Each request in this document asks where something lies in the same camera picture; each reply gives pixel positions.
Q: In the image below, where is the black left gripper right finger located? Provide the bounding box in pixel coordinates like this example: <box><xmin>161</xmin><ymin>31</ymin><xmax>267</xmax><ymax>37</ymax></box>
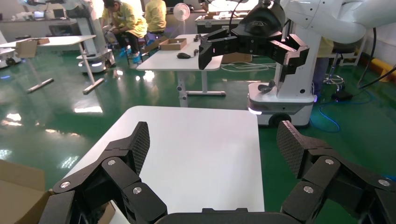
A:
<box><xmin>276</xmin><ymin>120</ymin><xmax>396</xmax><ymax>224</ymax></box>

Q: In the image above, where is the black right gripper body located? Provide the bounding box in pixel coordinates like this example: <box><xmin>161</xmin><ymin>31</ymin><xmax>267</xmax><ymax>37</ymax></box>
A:
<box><xmin>232</xmin><ymin>1</ymin><xmax>290</xmax><ymax>56</ymax></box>

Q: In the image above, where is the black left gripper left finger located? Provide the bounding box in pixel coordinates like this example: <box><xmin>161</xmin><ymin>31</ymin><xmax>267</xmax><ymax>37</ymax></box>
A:
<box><xmin>38</xmin><ymin>121</ymin><xmax>168</xmax><ymax>224</ymax></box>

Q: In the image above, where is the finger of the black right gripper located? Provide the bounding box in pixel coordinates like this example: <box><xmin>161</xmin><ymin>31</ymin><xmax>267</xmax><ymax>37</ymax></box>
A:
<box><xmin>198</xmin><ymin>28</ymin><xmax>239</xmax><ymax>70</ymax></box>
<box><xmin>268</xmin><ymin>33</ymin><xmax>310</xmax><ymax>83</ymax></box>

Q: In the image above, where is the brown cardboard storage box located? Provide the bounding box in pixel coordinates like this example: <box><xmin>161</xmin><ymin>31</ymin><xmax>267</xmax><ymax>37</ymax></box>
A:
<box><xmin>0</xmin><ymin>159</ymin><xmax>116</xmax><ymax>224</ymax></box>

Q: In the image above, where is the closed cardboard box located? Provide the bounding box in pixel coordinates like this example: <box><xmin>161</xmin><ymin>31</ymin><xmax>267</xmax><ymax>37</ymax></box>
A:
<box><xmin>221</xmin><ymin>52</ymin><xmax>253</xmax><ymax>64</ymax></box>

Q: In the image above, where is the black power box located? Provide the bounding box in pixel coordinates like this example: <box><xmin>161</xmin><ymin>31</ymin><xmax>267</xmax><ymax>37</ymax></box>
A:
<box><xmin>331</xmin><ymin>91</ymin><xmax>354</xmax><ymax>102</ymax></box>

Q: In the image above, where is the small flat cardboard box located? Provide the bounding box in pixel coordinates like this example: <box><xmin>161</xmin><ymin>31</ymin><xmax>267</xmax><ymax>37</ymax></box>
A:
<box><xmin>15</xmin><ymin>38</ymin><xmax>50</xmax><ymax>59</ymax></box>

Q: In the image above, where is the black flight case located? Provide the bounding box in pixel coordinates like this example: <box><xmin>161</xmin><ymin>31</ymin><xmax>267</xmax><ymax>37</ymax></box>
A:
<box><xmin>195</xmin><ymin>14</ymin><xmax>248</xmax><ymax>35</ymax></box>

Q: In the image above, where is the person in blue jeans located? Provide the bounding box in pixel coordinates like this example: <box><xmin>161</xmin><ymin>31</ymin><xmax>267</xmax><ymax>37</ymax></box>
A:
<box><xmin>311</xmin><ymin>37</ymin><xmax>335</xmax><ymax>97</ymax></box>

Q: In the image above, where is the black curved plastic part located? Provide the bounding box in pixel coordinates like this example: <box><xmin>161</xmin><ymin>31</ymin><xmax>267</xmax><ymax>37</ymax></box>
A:
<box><xmin>258</xmin><ymin>79</ymin><xmax>276</xmax><ymax>94</ymax></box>

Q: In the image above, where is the white height-adjustable table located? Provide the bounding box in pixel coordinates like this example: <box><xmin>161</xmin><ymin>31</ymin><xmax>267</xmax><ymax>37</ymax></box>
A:
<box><xmin>0</xmin><ymin>35</ymin><xmax>106</xmax><ymax>95</ymax></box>
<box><xmin>137</xmin><ymin>33</ymin><xmax>227</xmax><ymax>108</ymax></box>

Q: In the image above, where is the white standing fan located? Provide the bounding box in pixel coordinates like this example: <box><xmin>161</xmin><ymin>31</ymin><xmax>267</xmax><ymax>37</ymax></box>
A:
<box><xmin>172</xmin><ymin>3</ymin><xmax>191</xmax><ymax>35</ymax></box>

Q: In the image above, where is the chrome base stool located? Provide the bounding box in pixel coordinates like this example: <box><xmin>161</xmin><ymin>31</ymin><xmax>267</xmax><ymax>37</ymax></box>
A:
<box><xmin>323</xmin><ymin>42</ymin><xmax>366</xmax><ymax>91</ymax></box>

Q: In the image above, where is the seated person in yellow coat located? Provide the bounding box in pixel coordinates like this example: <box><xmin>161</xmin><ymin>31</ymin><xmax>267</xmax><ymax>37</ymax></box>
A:
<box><xmin>101</xmin><ymin>0</ymin><xmax>149</xmax><ymax>64</ymax></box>

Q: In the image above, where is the yellow floor barrier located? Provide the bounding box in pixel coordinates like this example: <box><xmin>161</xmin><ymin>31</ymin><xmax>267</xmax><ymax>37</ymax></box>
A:
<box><xmin>369</xmin><ymin>58</ymin><xmax>396</xmax><ymax>83</ymax></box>

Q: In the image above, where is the white office desk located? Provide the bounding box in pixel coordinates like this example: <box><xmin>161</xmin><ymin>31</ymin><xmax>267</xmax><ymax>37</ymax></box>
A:
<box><xmin>0</xmin><ymin>18</ymin><xmax>78</xmax><ymax>42</ymax></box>

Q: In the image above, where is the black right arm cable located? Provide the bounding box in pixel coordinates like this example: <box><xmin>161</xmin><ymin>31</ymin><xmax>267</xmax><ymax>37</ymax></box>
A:
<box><xmin>358</xmin><ymin>27</ymin><xmax>377</xmax><ymax>88</ymax></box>

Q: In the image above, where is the thick black cable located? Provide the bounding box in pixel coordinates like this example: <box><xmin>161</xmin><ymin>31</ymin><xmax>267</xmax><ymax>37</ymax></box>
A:
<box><xmin>359</xmin><ymin>65</ymin><xmax>396</xmax><ymax>90</ymax></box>

